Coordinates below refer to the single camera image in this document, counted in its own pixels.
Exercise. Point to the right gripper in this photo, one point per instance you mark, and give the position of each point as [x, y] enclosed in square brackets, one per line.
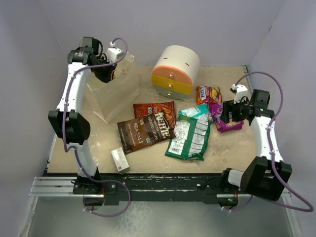
[229, 106]

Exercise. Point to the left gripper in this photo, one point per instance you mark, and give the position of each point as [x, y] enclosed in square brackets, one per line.
[109, 76]

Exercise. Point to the white paper bag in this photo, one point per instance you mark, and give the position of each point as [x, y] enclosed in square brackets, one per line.
[107, 100]

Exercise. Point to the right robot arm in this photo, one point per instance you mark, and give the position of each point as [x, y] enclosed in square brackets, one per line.
[259, 179]

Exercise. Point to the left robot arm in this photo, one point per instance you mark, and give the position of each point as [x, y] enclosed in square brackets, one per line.
[67, 120]

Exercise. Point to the purple snack bag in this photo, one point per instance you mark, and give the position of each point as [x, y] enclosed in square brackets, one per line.
[216, 110]

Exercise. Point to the teal snack bag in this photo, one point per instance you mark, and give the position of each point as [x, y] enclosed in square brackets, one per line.
[200, 112]

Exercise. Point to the orange Fox's candy bag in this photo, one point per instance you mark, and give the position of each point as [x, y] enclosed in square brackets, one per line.
[206, 94]

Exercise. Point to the green snack bag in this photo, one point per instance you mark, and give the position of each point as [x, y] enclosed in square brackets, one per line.
[191, 139]

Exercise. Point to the red chips bag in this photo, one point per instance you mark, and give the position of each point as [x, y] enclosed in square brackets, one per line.
[144, 109]

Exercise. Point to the brown Kettle chips bag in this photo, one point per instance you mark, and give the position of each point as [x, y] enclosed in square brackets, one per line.
[146, 131]

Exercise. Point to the pastel mini drawer cabinet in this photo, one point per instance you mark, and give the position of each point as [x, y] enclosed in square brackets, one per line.
[175, 72]

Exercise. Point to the small white box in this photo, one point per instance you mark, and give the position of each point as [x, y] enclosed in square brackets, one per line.
[120, 160]

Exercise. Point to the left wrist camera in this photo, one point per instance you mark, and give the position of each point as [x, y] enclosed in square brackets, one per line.
[114, 53]

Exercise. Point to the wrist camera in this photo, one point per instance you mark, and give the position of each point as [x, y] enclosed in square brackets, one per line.
[114, 53]
[240, 92]

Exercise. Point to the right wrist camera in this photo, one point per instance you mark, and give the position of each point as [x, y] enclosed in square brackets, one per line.
[240, 92]

